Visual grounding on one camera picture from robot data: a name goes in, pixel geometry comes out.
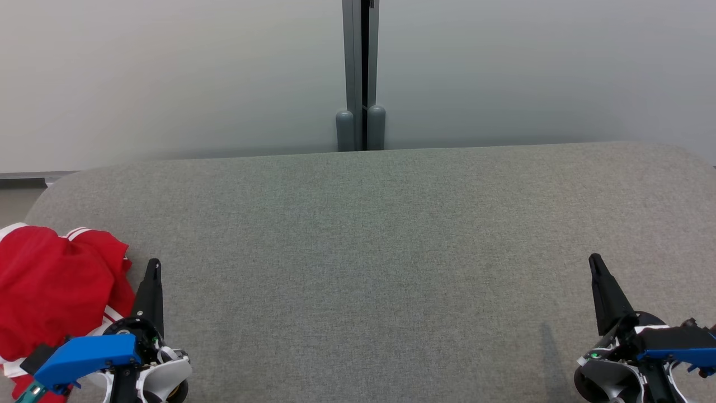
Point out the red shirt white sleeves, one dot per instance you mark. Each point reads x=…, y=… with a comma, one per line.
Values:
x=50, y=285

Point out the teal left camera connector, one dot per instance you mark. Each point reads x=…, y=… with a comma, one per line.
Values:
x=28, y=393

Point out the grey partition post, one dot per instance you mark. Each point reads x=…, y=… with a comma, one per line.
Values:
x=361, y=56

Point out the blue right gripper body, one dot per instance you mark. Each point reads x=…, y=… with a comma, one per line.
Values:
x=677, y=344

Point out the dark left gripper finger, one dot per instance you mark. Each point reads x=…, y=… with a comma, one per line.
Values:
x=151, y=296

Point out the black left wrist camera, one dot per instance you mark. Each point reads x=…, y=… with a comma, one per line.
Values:
x=38, y=358

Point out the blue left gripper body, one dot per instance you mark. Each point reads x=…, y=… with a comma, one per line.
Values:
x=84, y=355

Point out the grey wall base rail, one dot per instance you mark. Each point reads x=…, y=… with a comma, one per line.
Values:
x=33, y=176

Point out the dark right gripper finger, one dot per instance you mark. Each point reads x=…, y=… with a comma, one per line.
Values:
x=608, y=299

